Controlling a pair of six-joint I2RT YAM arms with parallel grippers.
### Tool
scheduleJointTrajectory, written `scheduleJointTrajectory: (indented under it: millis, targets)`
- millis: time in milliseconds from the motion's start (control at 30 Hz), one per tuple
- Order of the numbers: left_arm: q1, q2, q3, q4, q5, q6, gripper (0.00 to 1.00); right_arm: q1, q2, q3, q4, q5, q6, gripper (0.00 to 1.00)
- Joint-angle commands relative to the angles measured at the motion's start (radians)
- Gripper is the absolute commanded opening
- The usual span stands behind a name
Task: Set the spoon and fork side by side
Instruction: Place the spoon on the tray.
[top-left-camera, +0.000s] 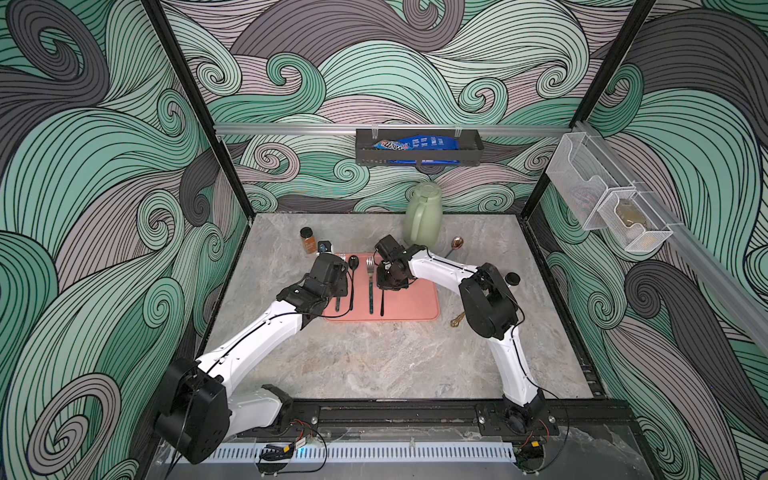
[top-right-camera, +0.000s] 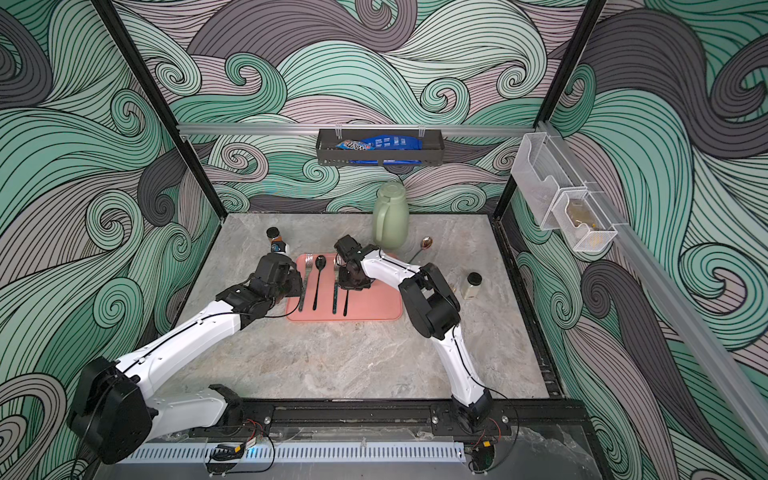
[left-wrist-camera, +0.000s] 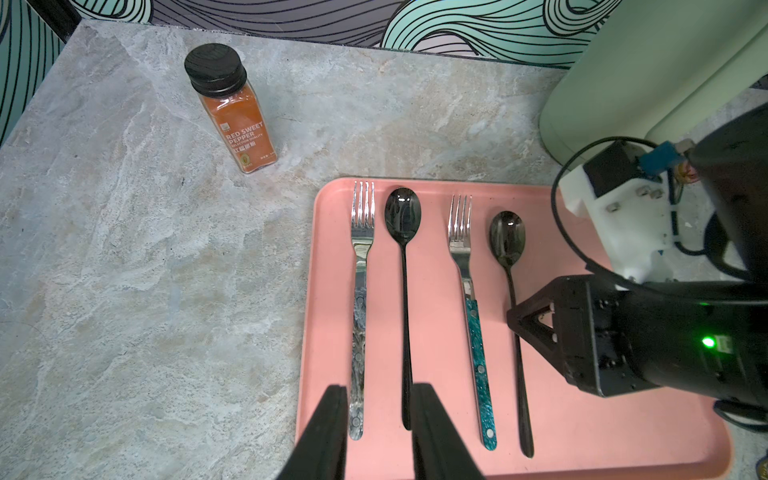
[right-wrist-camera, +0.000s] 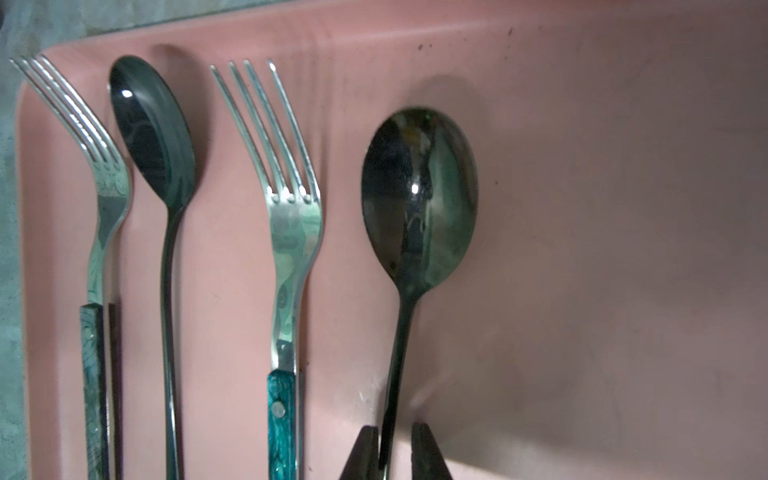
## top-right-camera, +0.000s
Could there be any white jar black lid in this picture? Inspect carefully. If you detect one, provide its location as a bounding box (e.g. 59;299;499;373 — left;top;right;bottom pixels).
462;271;483;300

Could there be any aluminium rail right wall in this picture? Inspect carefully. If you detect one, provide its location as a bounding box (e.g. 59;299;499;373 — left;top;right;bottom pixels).
536;121;767;454

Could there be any aluminium rail wall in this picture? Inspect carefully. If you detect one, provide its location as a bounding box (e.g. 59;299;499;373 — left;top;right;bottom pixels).
177;122;535;138
536;121;767;454

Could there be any aluminium rail back wall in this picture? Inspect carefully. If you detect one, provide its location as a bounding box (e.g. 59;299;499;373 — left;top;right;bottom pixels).
177;122;535;138

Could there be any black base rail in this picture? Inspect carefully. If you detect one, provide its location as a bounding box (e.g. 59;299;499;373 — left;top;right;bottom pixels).
189;399;594;439

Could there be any white perforated cable duct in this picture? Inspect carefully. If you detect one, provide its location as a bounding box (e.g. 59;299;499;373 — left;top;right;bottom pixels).
122;441;466;466

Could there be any silver fork dark handle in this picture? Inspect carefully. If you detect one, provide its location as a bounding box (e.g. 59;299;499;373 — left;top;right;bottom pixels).
298;254;314;312

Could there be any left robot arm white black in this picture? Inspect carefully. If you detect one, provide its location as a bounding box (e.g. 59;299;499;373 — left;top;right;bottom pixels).
67;253;302;464

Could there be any orange spice jar black lid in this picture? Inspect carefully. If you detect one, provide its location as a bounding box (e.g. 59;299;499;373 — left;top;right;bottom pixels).
266;227;288;255

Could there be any green thermos jug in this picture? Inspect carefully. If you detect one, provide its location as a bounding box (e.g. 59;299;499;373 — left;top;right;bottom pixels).
373;182;409;249

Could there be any rainbow iridescent spoon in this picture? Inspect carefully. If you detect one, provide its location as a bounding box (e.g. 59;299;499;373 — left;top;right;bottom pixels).
409;236;434;263

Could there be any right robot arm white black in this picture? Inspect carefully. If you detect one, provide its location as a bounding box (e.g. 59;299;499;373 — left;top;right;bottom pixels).
334;235;493;433

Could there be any silver fork teal handle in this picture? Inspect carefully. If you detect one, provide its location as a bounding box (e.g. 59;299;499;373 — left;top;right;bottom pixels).
332;284;339;315

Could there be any black wire wall basket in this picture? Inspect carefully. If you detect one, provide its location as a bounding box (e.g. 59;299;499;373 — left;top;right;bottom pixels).
316;129;445;166

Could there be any pink plastic tray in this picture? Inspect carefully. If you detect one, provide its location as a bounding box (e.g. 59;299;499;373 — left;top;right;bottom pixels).
286;253;404;322

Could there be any blue snack bag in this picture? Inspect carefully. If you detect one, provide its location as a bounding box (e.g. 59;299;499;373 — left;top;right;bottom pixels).
336;135;423;165

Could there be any clear plastic wall bin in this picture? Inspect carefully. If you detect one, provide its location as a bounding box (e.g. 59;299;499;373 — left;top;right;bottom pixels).
511;132;616;254

